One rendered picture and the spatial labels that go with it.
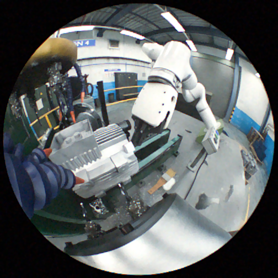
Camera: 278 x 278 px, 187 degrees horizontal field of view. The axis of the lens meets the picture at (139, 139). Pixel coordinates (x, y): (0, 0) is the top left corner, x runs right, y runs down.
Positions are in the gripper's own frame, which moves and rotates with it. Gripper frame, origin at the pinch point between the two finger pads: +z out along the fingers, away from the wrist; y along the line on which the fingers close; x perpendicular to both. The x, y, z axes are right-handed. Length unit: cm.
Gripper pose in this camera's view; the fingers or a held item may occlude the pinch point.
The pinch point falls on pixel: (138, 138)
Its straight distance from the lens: 22.7
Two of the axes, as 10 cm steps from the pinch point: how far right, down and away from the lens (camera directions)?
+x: -6.8, -0.4, -7.3
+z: -3.9, 8.7, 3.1
